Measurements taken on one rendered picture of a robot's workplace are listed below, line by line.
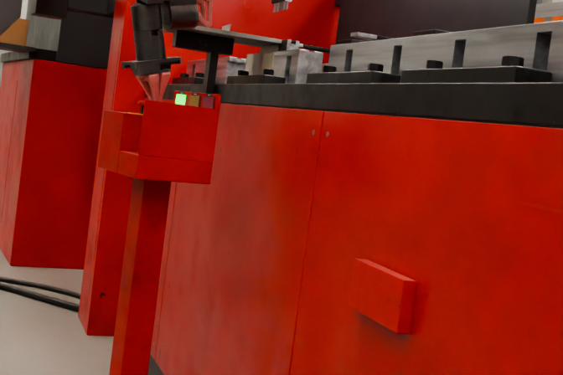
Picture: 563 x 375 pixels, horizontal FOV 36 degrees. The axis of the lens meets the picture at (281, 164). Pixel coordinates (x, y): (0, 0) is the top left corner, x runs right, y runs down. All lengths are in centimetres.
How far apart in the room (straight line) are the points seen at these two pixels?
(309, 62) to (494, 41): 77
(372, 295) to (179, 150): 62
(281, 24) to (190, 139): 147
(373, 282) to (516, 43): 38
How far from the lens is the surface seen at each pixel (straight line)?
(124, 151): 172
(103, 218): 296
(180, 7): 169
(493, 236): 98
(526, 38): 119
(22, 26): 405
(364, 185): 127
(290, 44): 206
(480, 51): 127
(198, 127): 168
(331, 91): 142
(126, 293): 177
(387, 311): 114
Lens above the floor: 80
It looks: 3 degrees down
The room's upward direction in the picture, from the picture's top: 7 degrees clockwise
